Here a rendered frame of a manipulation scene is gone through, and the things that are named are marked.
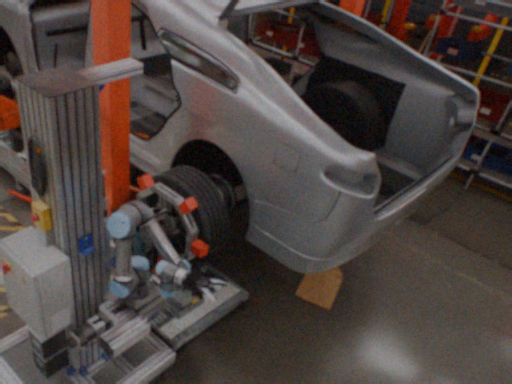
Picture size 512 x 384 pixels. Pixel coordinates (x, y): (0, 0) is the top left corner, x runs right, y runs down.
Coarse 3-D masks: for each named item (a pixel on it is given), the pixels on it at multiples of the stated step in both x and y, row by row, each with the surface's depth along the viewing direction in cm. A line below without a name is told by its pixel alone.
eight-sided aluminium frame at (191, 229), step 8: (160, 184) 312; (144, 192) 321; (152, 192) 317; (160, 192) 308; (168, 192) 309; (144, 200) 333; (168, 200) 305; (176, 200) 300; (176, 208) 302; (184, 216) 301; (184, 224) 303; (192, 224) 304; (192, 232) 302; (192, 240) 306; (152, 248) 342; (160, 256) 339; (184, 256) 316; (192, 256) 316
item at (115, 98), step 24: (96, 0) 267; (120, 0) 265; (96, 24) 276; (120, 24) 273; (96, 48) 285; (120, 48) 282; (120, 96) 300; (120, 120) 310; (120, 144) 321; (120, 168) 333; (120, 192) 345
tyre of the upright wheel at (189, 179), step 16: (160, 176) 316; (176, 176) 311; (192, 176) 312; (192, 192) 303; (208, 192) 309; (208, 208) 305; (224, 208) 313; (208, 224) 305; (224, 224) 315; (208, 240) 309; (224, 240) 324; (208, 256) 326
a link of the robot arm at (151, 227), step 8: (136, 200) 238; (144, 208) 237; (144, 216) 237; (152, 216) 240; (144, 224) 240; (152, 224) 241; (152, 232) 242; (160, 232) 243; (152, 240) 244; (160, 240) 243; (168, 240) 246; (160, 248) 244; (168, 248) 245; (168, 256) 245; (176, 256) 247; (176, 264) 247; (184, 264) 250
